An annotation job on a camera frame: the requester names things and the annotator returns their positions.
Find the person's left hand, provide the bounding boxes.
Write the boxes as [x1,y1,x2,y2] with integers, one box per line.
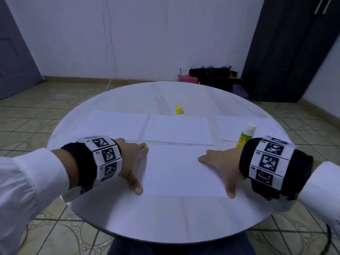
[114,137,150,196]

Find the person's right hand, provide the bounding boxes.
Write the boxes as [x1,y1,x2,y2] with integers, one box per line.
[198,146,246,199]

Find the yellow glue stick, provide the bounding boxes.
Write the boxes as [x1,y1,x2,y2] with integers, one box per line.
[236,122,258,148]

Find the white paper stack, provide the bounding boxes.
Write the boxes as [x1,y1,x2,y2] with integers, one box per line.
[215,114,291,143]
[73,109,150,143]

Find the single white paper sheet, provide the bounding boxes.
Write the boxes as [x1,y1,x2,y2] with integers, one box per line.
[132,144,230,198]
[143,113,215,146]

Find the person's left forearm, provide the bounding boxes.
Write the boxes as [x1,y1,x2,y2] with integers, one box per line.
[0,147,79,255]

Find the person's right forearm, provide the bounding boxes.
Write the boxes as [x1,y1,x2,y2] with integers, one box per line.
[298,160,340,239]

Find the person's legs in blue jeans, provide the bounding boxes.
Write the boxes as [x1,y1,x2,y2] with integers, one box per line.
[106,231,257,255]

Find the black left wristband with markers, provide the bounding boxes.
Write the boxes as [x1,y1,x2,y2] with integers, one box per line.
[60,135,123,191]

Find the black wristband with markers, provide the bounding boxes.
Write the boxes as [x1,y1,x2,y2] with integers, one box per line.
[238,136,314,201]
[60,135,123,191]

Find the black right wristband with markers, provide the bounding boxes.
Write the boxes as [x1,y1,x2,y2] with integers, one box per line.
[238,136,314,201]

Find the blue suitcase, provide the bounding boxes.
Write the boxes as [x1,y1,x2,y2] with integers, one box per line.
[232,83,251,100]

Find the black bag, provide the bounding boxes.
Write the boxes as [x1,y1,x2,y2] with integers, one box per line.
[188,66,241,93]

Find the pink box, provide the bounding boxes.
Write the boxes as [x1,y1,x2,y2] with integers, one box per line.
[177,74,199,84]

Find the black wardrobe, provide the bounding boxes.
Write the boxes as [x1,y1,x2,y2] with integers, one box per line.
[241,0,340,103]

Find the grey door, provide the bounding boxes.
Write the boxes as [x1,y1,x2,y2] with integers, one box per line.
[0,0,44,100]

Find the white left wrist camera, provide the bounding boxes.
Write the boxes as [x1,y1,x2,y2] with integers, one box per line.
[60,184,93,204]

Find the white wall cable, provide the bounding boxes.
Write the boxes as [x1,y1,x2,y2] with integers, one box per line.
[102,0,119,92]

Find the black right camera cable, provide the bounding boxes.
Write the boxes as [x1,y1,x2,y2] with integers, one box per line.
[323,223,334,255]

